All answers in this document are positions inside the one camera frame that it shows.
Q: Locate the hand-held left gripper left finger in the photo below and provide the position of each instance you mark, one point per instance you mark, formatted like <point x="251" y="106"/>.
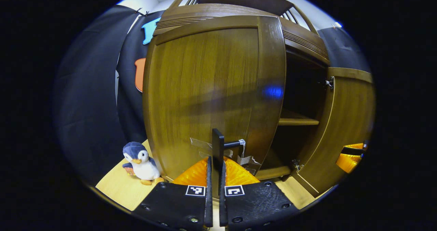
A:
<point x="177" y="203"/>

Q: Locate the black backdrop cloth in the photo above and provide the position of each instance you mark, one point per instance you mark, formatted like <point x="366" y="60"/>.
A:
<point x="88" y="104"/>
<point x="131" y="104"/>
<point x="344" y="50"/>

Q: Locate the wooden inner shelf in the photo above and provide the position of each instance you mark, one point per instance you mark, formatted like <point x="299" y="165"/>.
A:
<point x="297" y="121"/>

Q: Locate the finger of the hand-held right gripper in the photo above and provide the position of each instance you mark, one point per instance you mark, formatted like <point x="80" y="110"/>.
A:
<point x="355" y="146"/>
<point x="350" y="162"/>

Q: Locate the wooden cabinet door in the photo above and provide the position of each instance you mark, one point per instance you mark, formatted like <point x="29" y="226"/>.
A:
<point x="348" y="121"/>
<point x="205" y="94"/>

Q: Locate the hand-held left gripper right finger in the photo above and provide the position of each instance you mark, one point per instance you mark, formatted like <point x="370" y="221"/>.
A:
<point x="256" y="203"/>

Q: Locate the metal door hinge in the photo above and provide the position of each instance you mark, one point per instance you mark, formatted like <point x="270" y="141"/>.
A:
<point x="297" y="165"/>
<point x="329" y="83"/>

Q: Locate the penguin plush toy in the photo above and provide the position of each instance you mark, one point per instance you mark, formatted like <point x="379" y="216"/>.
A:
<point x="143" y="164"/>

